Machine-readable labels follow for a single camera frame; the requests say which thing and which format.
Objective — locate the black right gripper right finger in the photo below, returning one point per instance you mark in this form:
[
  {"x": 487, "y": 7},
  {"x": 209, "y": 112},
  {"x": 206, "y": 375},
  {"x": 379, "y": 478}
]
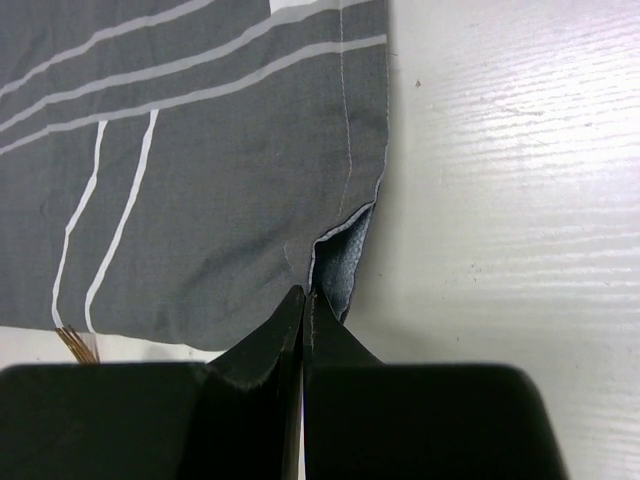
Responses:
[{"x": 368, "y": 419}]

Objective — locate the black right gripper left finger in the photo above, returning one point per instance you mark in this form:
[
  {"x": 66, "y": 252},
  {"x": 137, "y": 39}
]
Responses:
[{"x": 235, "y": 417}]

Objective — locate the grey striped cloth placemat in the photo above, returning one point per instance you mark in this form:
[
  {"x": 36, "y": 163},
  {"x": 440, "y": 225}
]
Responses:
[{"x": 171, "y": 169}]

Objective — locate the copper fork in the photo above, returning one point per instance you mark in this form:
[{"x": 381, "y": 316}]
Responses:
[{"x": 83, "y": 346}]

